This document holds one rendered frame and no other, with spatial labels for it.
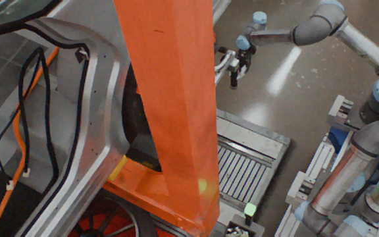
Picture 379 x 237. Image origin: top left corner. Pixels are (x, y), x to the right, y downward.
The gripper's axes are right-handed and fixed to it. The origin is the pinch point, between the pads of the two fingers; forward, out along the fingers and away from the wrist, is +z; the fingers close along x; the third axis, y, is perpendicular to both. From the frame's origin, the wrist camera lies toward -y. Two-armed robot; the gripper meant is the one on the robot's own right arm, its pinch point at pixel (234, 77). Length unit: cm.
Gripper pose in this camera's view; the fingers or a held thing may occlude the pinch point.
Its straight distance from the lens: 230.2
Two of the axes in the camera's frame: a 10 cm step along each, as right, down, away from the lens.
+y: -0.7, -5.4, -8.4
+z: -4.8, 7.6, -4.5
